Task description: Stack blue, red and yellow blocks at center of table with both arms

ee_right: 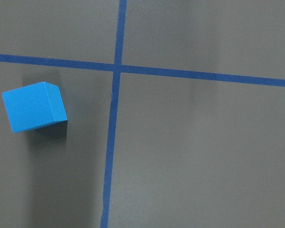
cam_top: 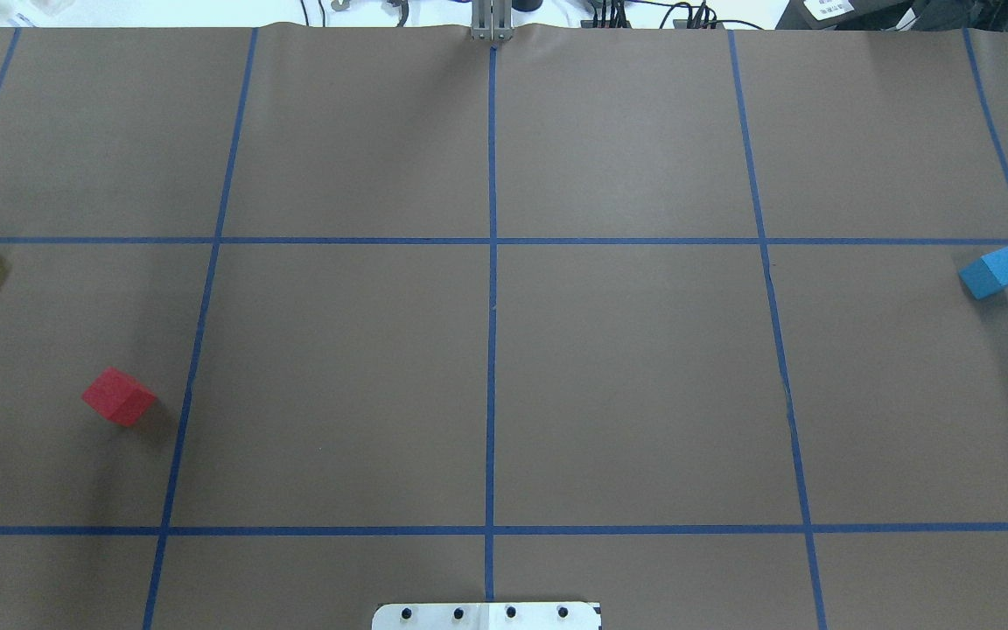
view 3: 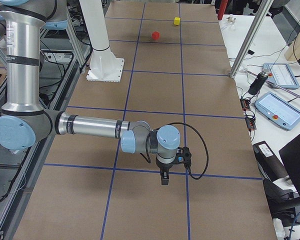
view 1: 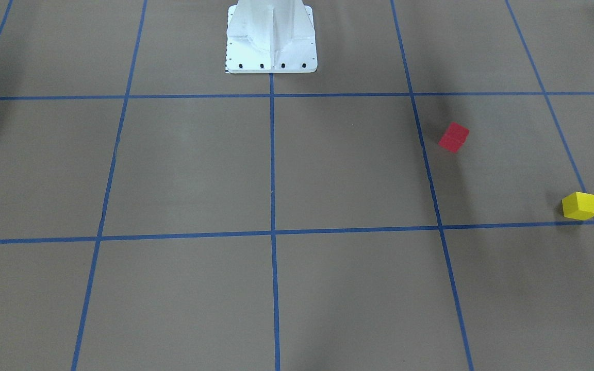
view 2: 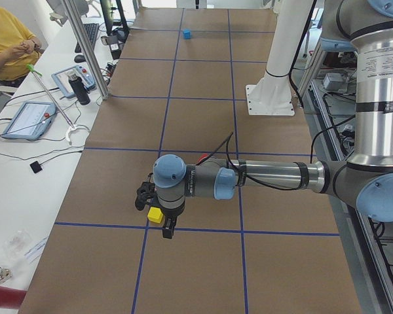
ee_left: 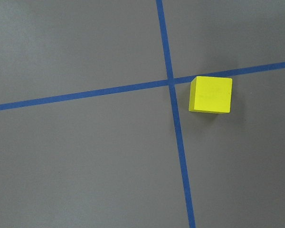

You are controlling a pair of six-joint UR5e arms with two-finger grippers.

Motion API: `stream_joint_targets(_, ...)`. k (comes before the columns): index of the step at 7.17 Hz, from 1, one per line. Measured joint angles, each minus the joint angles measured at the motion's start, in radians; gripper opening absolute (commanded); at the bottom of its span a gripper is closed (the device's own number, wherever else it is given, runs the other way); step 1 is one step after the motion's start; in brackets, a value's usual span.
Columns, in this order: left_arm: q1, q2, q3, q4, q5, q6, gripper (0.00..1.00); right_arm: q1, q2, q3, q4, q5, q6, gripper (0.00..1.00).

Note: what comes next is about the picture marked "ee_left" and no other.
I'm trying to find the yellow cube block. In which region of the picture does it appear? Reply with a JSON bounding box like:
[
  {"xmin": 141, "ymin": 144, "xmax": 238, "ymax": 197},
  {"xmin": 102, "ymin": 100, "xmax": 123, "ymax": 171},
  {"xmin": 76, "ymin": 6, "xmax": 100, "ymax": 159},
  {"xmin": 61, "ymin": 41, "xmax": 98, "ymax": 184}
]
[{"xmin": 189, "ymin": 76, "xmax": 233, "ymax": 114}]

